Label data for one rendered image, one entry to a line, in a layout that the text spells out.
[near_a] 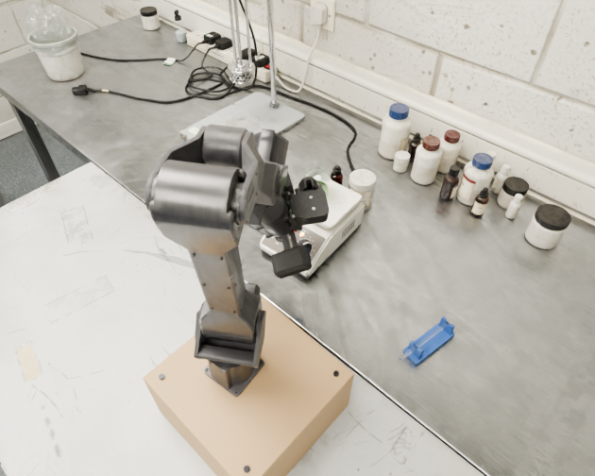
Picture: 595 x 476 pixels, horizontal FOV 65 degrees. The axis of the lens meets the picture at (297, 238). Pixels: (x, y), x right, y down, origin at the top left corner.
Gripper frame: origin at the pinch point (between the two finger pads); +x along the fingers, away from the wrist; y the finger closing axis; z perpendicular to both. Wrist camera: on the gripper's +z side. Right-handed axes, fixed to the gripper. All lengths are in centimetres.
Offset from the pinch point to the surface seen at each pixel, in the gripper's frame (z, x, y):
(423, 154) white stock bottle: 28.6, 25.1, 18.9
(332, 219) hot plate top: 6.5, 9.6, 3.9
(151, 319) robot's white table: -30.0, -0.1, -7.8
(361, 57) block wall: 23, 31, 57
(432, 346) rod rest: 17.0, 12.2, -24.1
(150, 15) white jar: -41, 36, 115
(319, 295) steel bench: -0.3, 11.7, -9.4
